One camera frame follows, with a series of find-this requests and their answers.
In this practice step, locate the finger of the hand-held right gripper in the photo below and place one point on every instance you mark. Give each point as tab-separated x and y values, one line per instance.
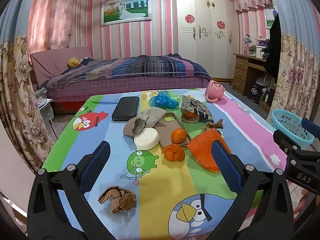
285	138
311	128

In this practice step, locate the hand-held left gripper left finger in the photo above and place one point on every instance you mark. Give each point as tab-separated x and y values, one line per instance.
96	165

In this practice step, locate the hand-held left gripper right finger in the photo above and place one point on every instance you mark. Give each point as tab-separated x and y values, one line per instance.
225	165

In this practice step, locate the blue plastic basket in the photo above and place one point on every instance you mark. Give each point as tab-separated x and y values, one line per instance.
285	122

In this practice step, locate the orange packet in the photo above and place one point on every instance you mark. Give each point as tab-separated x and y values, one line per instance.
200	150

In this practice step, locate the brown paper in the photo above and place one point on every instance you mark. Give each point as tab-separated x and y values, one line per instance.
120	200

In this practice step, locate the orange peel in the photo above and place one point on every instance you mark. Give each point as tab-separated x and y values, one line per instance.
173	153

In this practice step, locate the tangerine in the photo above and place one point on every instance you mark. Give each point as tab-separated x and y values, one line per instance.
178	136

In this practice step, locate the white round container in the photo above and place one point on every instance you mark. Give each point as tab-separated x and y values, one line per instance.
146	138

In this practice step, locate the patterned snack packet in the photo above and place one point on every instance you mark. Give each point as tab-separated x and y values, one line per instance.
197	107

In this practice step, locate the beige sock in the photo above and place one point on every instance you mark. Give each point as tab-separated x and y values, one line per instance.
150	117

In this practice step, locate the blue plastic bag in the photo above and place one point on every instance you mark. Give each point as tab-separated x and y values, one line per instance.
162	100

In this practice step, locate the person's right hand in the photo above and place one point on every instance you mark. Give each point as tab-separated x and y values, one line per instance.
301	203

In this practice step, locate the black box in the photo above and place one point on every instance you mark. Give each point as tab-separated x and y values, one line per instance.
255	92

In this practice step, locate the black phone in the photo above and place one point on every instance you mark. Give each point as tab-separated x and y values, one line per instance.
125	108

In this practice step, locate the brown phone case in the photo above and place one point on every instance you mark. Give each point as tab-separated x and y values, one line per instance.
166	135

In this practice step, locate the floral curtain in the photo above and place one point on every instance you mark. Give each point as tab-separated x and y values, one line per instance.
297	62
17	92

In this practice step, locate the pink pig toy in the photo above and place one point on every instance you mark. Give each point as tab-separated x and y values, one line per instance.
215	90

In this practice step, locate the wooden desk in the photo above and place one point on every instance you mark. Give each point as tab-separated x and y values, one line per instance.
241	70

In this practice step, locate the dark hanging coat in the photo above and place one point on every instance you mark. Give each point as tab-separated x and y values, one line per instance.
273	47

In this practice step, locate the white box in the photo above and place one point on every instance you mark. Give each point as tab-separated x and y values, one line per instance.
256	51

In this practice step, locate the yellow duck plush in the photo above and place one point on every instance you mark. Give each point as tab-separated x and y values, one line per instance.
73	63

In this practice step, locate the purple striped blanket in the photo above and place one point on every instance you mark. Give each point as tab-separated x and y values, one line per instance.
140	67

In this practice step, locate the pink bed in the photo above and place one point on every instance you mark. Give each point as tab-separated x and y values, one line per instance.
50	60

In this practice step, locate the white wardrobe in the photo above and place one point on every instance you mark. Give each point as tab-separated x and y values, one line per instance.
207	50

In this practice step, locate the red paper-cut sticker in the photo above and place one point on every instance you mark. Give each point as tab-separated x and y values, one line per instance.
190	19
221	24

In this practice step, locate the pink curtain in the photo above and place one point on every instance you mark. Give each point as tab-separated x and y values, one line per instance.
55	17

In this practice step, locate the framed wall picture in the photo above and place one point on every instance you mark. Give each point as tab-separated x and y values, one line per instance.
125	10

